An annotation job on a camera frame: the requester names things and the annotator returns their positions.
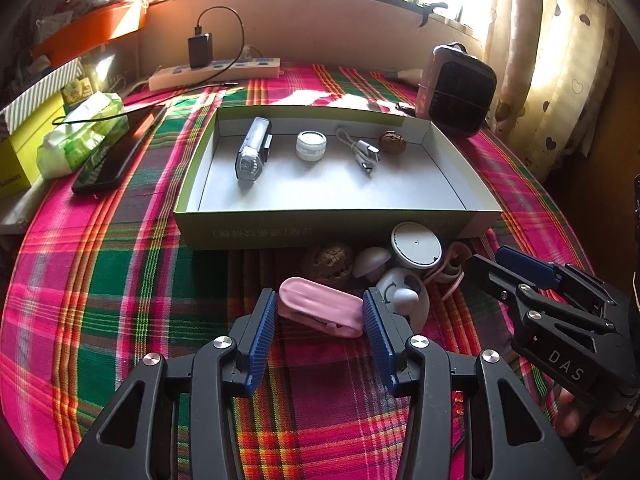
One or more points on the white round disc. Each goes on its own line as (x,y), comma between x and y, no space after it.
(415,245)

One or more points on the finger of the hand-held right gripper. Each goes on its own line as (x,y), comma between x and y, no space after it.
(525,264)
(492,275)

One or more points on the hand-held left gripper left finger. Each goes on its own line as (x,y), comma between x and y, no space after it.
(262,340)

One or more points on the pink desk fan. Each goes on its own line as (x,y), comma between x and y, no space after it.
(460,90)

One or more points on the green and white cardboard box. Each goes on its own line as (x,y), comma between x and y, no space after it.
(325,195)

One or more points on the cream heart-print curtain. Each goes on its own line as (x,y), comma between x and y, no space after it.
(560,60)

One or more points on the black charger plug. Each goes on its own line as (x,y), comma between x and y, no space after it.
(200,51)

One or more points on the white panda toy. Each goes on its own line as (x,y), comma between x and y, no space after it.
(406,297)

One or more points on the small green printed packet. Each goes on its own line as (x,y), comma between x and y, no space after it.
(77,91)

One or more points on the black smartphone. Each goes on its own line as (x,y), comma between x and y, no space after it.
(110,160)

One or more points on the green tissue pack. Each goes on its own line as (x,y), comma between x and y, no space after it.
(75,140)

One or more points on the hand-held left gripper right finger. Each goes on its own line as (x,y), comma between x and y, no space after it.
(380,340)

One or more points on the orange tray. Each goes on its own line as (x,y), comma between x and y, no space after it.
(95,27)

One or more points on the black flashlight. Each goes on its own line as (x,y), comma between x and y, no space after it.
(250,147)

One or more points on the white round jar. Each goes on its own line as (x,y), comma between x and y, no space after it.
(310,147)

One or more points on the brown walnut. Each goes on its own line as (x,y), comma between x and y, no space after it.
(394,142)
(327,262)

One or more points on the yellow box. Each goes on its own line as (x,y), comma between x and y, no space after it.
(25,135)

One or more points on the black window latch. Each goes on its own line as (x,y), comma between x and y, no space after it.
(425,12)

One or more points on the plaid tablecloth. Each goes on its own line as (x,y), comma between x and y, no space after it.
(125,285)

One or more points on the white power strip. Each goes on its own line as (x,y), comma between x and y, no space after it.
(220,72)

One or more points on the person's right hand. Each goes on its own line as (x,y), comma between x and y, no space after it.
(570,417)

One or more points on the striped gift box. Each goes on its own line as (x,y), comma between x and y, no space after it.
(45,87)

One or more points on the pink oblong case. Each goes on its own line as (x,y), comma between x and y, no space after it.
(320,305)

